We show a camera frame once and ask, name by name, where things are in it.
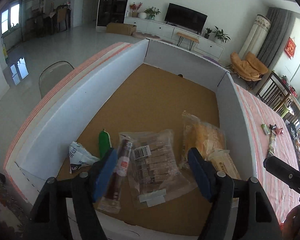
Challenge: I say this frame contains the black snack bag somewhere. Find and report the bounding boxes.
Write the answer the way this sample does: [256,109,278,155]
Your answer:
[267,131,276,158]

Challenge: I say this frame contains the green white snack packet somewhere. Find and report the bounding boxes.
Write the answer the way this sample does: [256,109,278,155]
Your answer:
[261,124,271,135]

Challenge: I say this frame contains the brown wafer snack pack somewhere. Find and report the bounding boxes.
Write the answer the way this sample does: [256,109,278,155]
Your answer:
[98,139,133,213]

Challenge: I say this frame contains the bagged bread loaf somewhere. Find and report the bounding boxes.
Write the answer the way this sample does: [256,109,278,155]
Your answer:
[179,111,226,169]

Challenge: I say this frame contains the green cucumber-shaped snack pack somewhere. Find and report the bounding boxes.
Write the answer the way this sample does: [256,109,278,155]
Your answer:
[98,129,111,159]

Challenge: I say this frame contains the yellow biscuit pack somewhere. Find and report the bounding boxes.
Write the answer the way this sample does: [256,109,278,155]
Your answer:
[207,150,241,179]

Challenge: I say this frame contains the person's right hand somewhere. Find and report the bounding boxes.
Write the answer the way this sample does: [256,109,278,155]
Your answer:
[282,205,300,240]

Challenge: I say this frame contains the red snack packet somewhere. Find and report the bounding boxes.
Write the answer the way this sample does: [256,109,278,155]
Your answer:
[275,127,283,135]

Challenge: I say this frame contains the white blue snack packet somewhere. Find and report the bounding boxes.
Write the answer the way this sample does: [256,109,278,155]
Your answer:
[69,141,100,174]

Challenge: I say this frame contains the dark wooden chair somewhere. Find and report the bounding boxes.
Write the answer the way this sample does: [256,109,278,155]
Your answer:
[256,72,291,112]

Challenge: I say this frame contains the clear bag brown biscuits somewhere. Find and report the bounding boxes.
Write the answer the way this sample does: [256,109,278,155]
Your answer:
[119,129,197,209]

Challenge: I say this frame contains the orange lounge chair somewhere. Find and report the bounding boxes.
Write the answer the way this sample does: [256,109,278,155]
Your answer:
[230,51,268,82]

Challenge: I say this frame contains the purple round floor mat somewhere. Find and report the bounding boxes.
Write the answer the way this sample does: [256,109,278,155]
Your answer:
[202,55,223,67]

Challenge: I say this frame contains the white standing air conditioner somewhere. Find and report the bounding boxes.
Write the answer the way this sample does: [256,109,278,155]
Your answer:
[238,14,271,60]

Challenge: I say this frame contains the white cardboard box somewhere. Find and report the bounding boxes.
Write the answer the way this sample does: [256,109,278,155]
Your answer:
[5,38,260,240]

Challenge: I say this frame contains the grey curtain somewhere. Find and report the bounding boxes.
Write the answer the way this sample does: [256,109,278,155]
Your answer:
[257,7,293,68]

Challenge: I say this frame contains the large potted green plant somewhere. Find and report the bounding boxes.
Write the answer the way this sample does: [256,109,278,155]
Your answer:
[212,26,231,43]

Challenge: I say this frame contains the small potted plant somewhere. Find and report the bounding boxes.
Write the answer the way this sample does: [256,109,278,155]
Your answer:
[204,28,212,39]

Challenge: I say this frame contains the small wooden bench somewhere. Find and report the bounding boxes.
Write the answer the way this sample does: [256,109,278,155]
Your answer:
[177,32,199,51]

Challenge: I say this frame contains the white tv cabinet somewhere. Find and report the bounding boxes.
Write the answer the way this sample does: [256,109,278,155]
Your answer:
[124,17,224,60]

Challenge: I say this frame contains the beige oval floor mat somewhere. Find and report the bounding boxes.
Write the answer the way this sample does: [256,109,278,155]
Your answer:
[132,31,161,40]

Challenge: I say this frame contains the brown cardboard box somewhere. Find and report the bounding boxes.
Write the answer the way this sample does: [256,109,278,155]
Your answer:
[106,22,136,36]

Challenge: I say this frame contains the black flat television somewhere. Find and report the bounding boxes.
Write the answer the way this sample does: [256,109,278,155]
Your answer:
[164,3,207,34]

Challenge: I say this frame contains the wooden dining chair far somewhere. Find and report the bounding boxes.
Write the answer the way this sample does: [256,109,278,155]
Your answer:
[49,4,71,34]

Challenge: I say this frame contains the black display cabinet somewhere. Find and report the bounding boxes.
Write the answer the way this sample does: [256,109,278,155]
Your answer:
[97,0,128,27]

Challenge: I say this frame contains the red flower vase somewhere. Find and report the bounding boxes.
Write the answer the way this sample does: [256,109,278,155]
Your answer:
[129,2,142,17]

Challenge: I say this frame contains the red wall hanging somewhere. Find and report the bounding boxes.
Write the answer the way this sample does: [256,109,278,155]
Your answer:
[284,37,296,59]

